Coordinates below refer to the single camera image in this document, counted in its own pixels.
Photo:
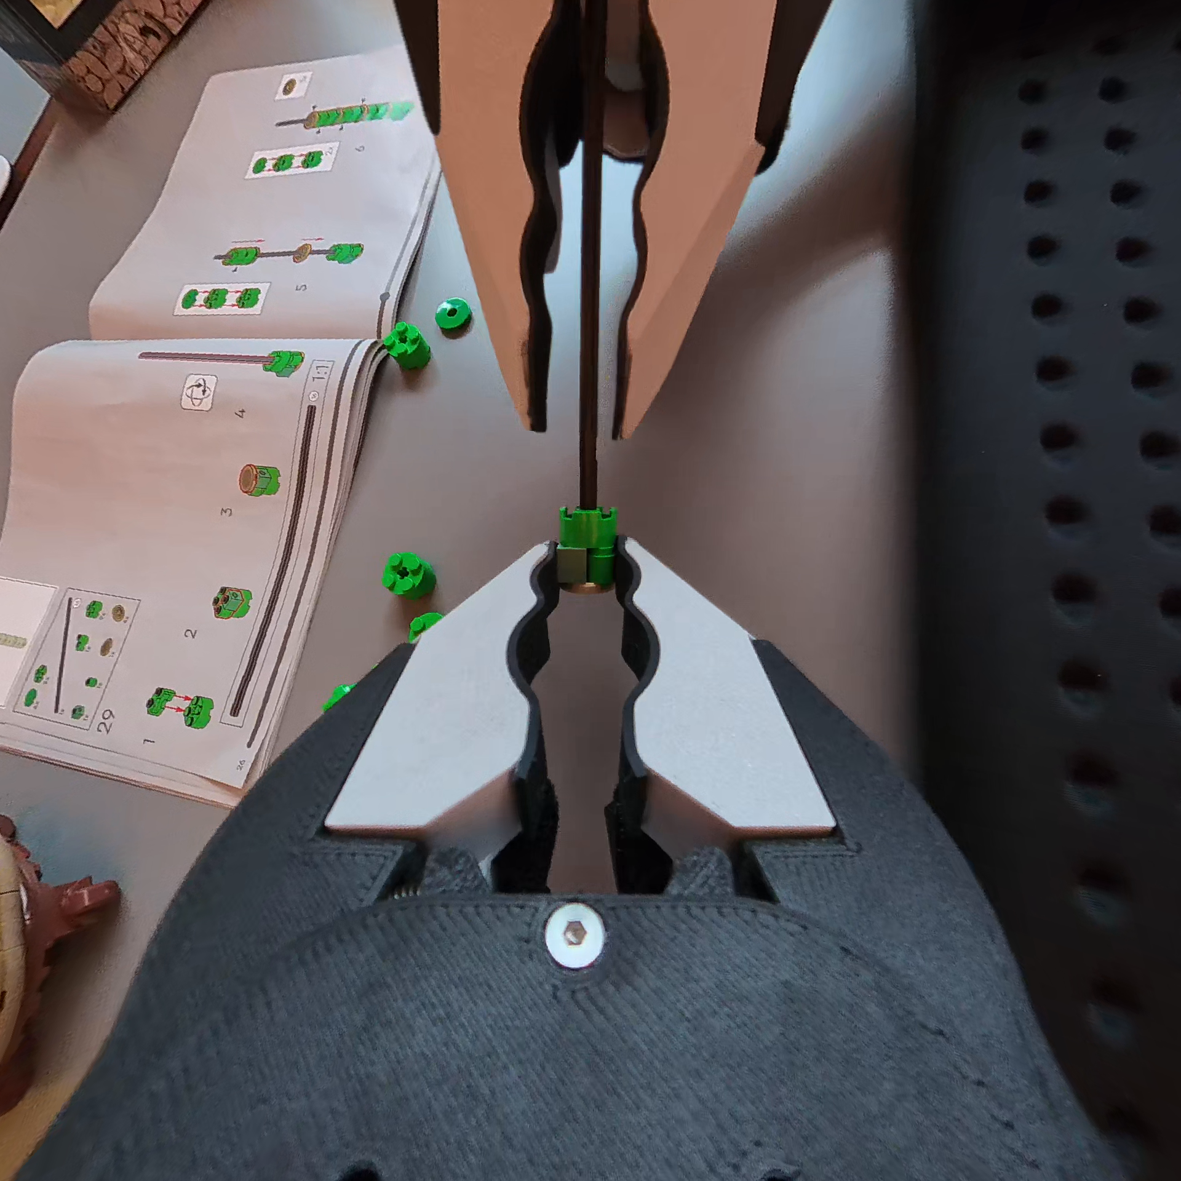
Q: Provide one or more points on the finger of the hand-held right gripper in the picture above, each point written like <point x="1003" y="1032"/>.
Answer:
<point x="710" y="138"/>
<point x="480" y="138"/>

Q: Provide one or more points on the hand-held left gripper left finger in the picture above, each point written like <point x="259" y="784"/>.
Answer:
<point x="425" y="738"/>

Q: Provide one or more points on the tan round toy pot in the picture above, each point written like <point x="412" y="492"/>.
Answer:
<point x="37" y="922"/>

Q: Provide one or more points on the open instruction booklet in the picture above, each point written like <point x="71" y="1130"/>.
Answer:
<point x="184" y="507"/>

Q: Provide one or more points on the row of small green pieces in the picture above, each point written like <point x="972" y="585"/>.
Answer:
<point x="409" y="573"/>

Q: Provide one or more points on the green round brick stack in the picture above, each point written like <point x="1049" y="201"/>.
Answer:
<point x="587" y="554"/>

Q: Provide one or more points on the grey desk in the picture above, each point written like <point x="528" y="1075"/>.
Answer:
<point x="785" y="368"/>

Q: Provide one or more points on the long black axle rod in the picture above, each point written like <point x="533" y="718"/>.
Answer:
<point x="591" y="277"/>

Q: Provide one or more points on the black perforated mat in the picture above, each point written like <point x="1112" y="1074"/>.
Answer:
<point x="1060" y="554"/>

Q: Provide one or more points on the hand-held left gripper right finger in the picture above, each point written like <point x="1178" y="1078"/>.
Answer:
<point x="729" y="738"/>

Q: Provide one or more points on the black toy set box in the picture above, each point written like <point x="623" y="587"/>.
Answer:
<point x="111" y="46"/>

